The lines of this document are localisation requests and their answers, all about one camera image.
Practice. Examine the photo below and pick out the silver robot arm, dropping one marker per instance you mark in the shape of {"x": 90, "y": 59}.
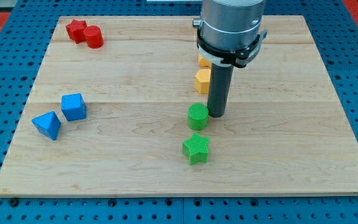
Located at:
{"x": 229, "y": 24}

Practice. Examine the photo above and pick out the blue cube block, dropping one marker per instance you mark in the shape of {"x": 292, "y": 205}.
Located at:
{"x": 73, "y": 107}

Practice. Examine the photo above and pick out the blue triangle block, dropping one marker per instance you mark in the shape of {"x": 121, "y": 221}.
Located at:
{"x": 48, "y": 124}

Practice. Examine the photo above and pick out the green cylinder block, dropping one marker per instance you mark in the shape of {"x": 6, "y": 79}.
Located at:
{"x": 198, "y": 116}

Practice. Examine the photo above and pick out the yellow hexagon block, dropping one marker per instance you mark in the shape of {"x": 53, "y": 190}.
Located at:
{"x": 202, "y": 79}

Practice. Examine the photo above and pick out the green star block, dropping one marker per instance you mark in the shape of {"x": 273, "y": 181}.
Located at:
{"x": 196, "y": 149}

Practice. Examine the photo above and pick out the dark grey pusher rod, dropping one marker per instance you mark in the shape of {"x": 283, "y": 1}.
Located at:
{"x": 219, "y": 84}

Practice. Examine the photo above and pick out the yellow block behind rod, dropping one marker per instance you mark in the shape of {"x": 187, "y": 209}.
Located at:
{"x": 202, "y": 62}

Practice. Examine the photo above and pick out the wooden board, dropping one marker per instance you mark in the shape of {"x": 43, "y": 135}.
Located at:
{"x": 284, "y": 132}

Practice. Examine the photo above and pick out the red cylinder block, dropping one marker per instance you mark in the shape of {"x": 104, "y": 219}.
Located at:
{"x": 93, "y": 36}

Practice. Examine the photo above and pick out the red star block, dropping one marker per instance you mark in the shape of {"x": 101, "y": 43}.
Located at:
{"x": 75, "y": 30}

